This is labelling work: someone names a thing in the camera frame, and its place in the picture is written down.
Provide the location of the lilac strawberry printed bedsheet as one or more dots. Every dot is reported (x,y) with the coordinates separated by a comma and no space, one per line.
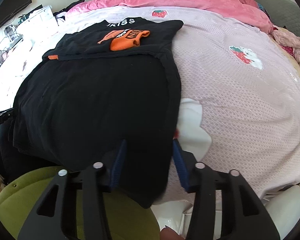
(240,92)

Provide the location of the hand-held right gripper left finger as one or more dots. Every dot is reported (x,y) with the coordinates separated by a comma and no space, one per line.
(118,170)

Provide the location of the white glossy object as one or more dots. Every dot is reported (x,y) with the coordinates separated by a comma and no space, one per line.
(285,205)

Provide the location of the white drawer cabinet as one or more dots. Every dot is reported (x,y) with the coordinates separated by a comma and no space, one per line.
(40,17)

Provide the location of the cluttered white desk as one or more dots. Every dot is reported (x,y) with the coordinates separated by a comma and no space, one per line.
(7,47)

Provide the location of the black television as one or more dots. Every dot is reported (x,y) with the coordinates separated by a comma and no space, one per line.
(10,7)

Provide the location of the black sweater with orange cuffs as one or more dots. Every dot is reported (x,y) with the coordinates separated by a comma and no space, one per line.
(90,105)

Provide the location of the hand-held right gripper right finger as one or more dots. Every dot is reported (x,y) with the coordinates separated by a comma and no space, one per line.
(181,170)

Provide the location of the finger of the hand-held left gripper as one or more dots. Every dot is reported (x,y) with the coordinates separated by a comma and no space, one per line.
(2,116)

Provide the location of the green cloth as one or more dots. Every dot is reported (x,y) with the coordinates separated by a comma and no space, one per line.
(22,200)

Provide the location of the pink fluffy garment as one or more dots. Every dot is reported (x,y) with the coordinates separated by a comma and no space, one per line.
(297,50)

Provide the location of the grey quilted headboard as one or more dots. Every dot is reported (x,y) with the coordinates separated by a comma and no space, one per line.
(285,12)

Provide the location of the dark clothes pile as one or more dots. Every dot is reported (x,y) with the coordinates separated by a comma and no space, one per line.
(70,7)

